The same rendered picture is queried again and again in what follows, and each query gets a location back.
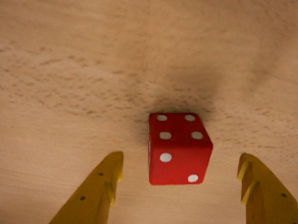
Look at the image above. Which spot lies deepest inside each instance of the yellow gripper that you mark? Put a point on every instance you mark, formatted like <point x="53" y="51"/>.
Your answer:
<point x="267" y="200"/>

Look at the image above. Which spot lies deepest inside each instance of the red die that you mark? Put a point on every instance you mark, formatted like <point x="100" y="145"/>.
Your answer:
<point x="179" y="149"/>

